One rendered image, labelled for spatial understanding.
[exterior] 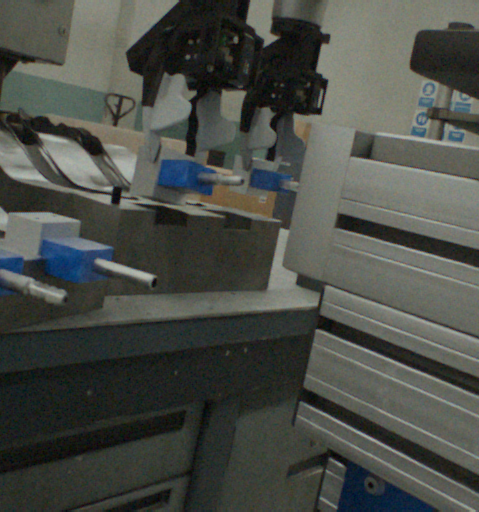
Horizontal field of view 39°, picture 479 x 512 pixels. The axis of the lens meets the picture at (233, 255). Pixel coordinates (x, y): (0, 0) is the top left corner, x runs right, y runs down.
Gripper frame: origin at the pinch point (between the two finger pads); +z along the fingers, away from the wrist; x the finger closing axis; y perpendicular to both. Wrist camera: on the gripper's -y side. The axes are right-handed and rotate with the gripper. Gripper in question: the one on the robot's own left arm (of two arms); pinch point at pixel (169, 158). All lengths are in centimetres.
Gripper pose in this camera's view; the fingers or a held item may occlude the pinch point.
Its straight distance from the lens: 74.2
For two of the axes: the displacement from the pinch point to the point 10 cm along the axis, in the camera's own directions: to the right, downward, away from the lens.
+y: 7.5, 1.1, -6.5
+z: -1.8, 9.8, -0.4
